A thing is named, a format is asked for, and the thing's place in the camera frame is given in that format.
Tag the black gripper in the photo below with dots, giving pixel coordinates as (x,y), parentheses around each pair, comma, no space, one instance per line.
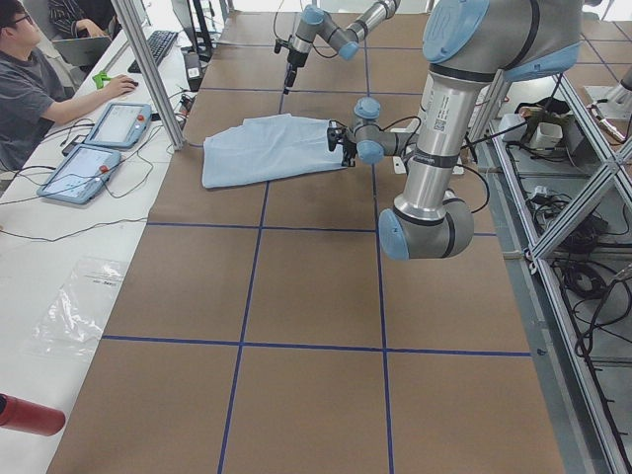
(349,142)
(296,58)

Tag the light blue button shirt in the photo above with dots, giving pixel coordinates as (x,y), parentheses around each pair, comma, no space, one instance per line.
(267,148)

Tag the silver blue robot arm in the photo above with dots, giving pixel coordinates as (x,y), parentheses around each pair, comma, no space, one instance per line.
(466,43)
(315,22)

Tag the black computer keyboard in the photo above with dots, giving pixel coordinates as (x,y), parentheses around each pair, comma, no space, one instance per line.
(160,43)

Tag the upper blue teach pendant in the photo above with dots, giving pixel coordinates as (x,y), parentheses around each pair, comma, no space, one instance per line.
(120,126)

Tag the blue teach pendant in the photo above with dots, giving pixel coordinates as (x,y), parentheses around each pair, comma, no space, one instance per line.
(120,126)
(81,175)

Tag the brown paper table cover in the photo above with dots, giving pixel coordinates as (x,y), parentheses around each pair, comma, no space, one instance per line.
(262,330)

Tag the lower blue teach pendant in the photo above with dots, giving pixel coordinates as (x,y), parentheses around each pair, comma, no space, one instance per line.
(81,175)

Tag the seated person grey shirt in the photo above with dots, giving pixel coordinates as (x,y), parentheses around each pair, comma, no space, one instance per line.
(32,96)

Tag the clear plastic bag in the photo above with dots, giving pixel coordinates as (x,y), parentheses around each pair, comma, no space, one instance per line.
(74,322)

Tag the red water bottle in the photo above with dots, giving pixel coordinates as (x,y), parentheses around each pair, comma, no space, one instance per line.
(24,416)

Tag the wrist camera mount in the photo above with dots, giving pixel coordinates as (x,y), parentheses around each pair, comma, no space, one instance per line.
(336,134)
(280,44)

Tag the aluminium frame post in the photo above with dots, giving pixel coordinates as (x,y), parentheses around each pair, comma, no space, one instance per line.
(135,35)

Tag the aluminium side frame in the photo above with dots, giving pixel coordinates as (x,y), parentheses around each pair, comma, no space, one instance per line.
(557,154)

